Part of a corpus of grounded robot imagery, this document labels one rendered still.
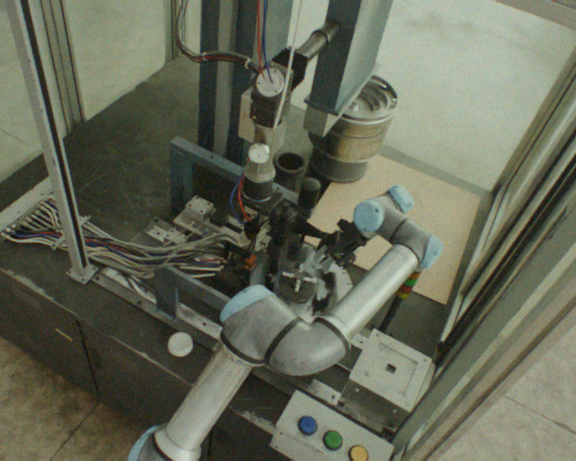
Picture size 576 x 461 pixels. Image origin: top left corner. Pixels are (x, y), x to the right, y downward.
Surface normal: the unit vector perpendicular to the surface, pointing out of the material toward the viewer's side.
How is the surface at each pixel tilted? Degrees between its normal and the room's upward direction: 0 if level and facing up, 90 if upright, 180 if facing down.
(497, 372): 90
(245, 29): 90
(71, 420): 0
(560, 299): 90
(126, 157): 0
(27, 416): 0
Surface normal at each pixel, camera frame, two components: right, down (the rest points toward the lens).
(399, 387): 0.13, -0.65
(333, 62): -0.48, 0.62
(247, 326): -0.41, -0.06
